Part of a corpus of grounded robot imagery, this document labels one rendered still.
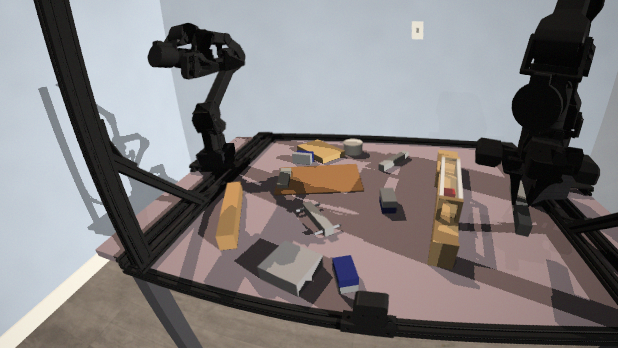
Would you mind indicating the orange-brown wooden clipboard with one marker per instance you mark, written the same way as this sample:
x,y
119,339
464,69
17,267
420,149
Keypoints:
x,y
315,180

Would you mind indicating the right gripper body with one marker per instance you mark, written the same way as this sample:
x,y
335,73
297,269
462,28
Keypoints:
x,y
489,154

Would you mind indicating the orange flat bar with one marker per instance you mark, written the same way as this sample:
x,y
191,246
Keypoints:
x,y
229,221

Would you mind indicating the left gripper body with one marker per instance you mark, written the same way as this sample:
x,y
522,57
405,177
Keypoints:
x,y
187,62

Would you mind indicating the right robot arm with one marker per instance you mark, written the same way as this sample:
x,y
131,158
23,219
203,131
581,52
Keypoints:
x,y
560,39

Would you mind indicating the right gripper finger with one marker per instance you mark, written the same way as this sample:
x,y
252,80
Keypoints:
x,y
537,186
515,177

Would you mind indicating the tan flat rectangular board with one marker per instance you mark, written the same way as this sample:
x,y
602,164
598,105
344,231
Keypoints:
x,y
323,152

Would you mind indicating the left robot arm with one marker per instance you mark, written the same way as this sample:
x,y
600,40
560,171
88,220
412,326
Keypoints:
x,y
164,55

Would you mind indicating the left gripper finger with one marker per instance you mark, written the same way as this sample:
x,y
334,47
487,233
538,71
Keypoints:
x,y
203,66
232,62

